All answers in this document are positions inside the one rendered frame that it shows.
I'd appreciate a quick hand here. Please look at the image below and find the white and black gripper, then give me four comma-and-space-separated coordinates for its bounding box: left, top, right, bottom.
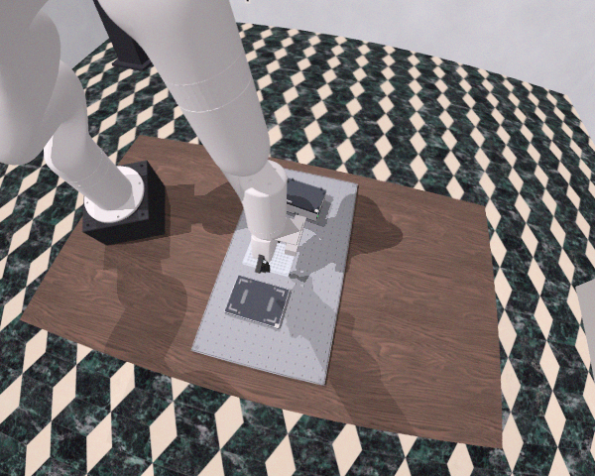
251, 234, 281, 274

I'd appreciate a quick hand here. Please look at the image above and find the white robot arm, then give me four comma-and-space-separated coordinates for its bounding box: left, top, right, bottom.
0, 0, 306, 257

